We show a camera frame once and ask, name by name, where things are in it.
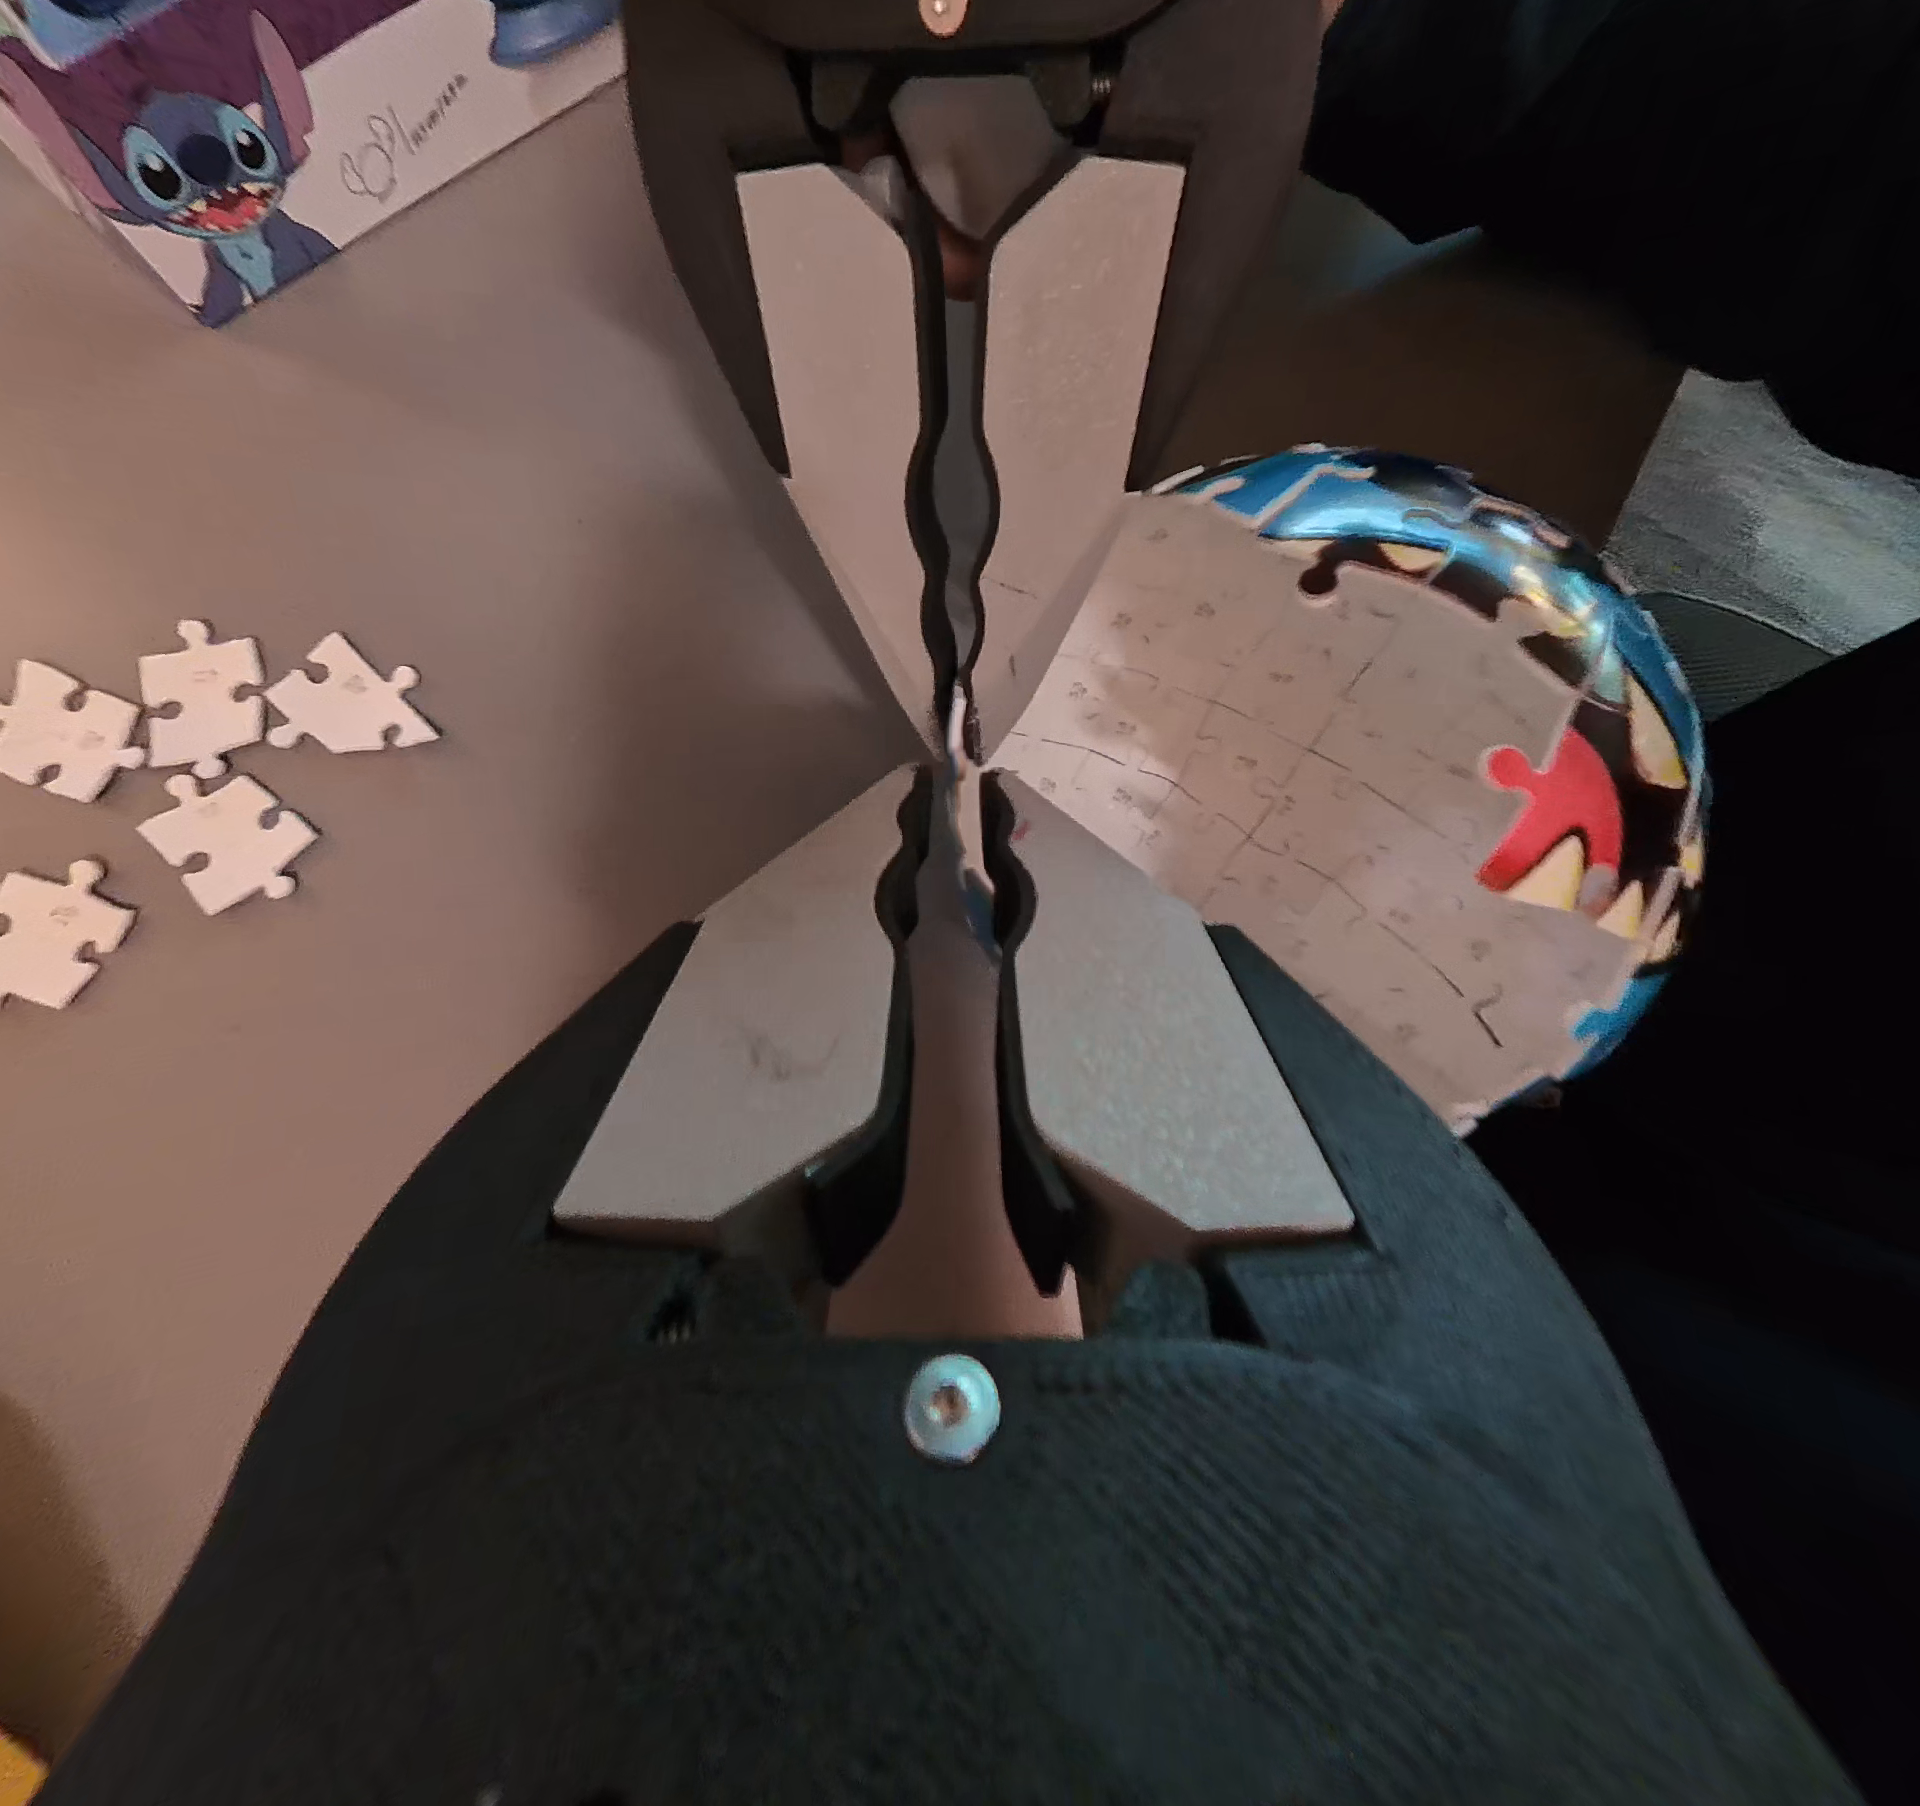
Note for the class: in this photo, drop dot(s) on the blue cartoon puzzle ball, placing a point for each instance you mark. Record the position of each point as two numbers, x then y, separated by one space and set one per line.
1318 756

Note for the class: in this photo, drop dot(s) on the white puzzle piece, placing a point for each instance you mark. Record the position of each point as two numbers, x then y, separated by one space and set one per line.
991 824
352 695
225 843
52 938
67 733
202 695

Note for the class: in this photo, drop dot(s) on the yellow plastic bin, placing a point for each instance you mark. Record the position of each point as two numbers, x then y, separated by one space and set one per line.
17 1754

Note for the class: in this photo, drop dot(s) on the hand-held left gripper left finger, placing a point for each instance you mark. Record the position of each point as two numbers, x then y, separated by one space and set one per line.
735 1055

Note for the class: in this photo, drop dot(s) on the person's right forearm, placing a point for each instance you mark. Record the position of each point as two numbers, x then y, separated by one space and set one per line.
1650 112

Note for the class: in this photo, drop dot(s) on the cartoon printed puzzle box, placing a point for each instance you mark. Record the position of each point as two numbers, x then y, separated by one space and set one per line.
299 112

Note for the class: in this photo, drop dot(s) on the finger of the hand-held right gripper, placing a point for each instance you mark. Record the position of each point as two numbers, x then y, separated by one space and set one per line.
1079 366
833 366

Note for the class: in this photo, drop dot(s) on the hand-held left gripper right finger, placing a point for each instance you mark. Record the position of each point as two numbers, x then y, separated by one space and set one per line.
1186 1073

